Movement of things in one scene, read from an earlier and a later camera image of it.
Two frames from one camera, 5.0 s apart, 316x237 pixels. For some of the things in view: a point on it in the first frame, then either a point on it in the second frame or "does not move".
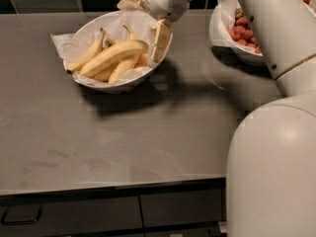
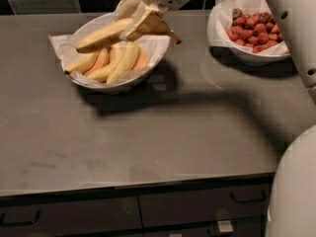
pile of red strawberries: x=242 y=33 does not move
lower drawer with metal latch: x=214 y=229 does not move
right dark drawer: x=183 y=207 does not move
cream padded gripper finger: x=162 y=39 to x=142 y=11
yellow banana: x=114 y=52 to x=113 y=32
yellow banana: x=124 y=66 does not move
